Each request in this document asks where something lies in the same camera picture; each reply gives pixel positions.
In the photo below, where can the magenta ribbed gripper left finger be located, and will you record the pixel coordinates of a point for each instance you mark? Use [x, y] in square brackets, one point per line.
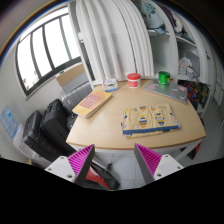
[73, 168]

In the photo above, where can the cardboard box on radiator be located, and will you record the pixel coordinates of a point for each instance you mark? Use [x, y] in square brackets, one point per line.
[72, 77]

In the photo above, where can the white radiator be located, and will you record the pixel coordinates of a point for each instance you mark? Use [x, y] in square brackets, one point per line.
[73, 98]

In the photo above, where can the red and black bag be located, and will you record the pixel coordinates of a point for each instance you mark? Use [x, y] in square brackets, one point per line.
[100, 179]

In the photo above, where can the yellow and pink book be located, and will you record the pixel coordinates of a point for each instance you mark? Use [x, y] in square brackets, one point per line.
[91, 103]

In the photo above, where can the green metallic can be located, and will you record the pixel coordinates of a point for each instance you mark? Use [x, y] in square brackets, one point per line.
[164, 78]

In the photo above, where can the grey laptop with stickers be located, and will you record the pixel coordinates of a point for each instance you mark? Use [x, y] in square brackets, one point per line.
[174, 91]

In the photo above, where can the dark framed window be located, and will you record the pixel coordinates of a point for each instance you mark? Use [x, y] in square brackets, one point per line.
[44, 49]

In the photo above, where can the yellow patterned folded towel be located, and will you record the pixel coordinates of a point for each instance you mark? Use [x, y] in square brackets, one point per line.
[149, 120]

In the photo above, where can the white shelf unit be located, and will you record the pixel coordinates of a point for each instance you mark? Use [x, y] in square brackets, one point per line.
[180, 49]

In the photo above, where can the small white tissue box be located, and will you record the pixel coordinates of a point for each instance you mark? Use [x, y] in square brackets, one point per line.
[110, 85]

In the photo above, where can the black suitcase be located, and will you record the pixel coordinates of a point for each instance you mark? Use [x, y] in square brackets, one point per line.
[38, 141]

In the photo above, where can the white tub with red lid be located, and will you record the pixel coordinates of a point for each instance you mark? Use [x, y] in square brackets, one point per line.
[134, 80]

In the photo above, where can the water dispenser with blue bottle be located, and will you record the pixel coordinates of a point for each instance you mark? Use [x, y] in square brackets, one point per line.
[15, 132]

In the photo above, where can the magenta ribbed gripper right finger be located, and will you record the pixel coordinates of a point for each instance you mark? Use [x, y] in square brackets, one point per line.
[154, 166]

